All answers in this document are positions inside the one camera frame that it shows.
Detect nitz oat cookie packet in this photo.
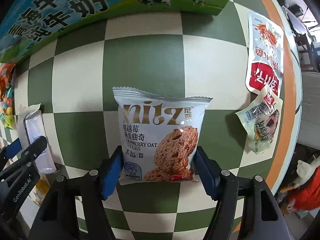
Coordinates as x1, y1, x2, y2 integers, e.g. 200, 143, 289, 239
113, 87, 212, 185

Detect yellow snack bag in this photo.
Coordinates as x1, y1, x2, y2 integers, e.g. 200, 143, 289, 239
29, 174, 50, 206

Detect colourful candy ball bag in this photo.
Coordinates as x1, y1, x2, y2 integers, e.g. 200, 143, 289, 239
0, 63, 16, 129

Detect green checkered table mat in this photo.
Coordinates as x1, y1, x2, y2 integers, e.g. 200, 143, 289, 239
0, 0, 298, 240

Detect small pale tofu packet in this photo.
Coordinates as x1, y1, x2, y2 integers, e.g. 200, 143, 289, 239
236, 85, 283, 154

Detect white goose plush toy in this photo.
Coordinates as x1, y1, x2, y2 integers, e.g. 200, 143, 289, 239
279, 157, 320, 193

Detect grey fabric chair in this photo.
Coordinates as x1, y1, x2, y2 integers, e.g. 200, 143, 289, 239
298, 72, 320, 150

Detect white red chicken feet packet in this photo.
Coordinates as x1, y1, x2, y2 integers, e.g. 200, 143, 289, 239
245, 12, 284, 96

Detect cardboard milk box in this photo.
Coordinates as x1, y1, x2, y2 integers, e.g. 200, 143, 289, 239
1, 0, 229, 63

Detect dark wooden chair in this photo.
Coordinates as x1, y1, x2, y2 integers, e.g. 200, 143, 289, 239
295, 34, 319, 73

